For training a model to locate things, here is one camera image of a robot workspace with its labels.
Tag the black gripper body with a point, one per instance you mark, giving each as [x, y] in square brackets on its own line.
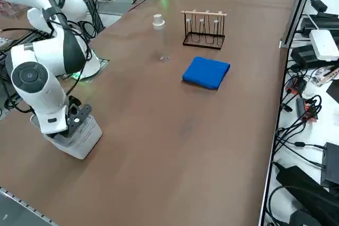
[75, 120]

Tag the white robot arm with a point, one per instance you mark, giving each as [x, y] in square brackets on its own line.
[39, 83]

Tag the clear bottle with white cap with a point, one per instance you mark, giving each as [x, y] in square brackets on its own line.
[161, 38]

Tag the folded blue cloth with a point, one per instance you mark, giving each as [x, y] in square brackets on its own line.
[206, 73]

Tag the red and black adapter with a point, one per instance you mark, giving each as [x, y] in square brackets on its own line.
[307, 109]

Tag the black power adapter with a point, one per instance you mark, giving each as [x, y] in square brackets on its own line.
[303, 56]

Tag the colourful printed packet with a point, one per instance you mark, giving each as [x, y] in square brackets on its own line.
[327, 75]

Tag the black box device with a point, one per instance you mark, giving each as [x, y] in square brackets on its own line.
[331, 165]

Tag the white power strip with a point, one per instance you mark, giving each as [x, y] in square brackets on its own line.
[324, 44]

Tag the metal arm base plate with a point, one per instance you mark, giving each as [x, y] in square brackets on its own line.
[102, 63]

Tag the aluminium frame post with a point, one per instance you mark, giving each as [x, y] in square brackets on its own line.
[299, 6]

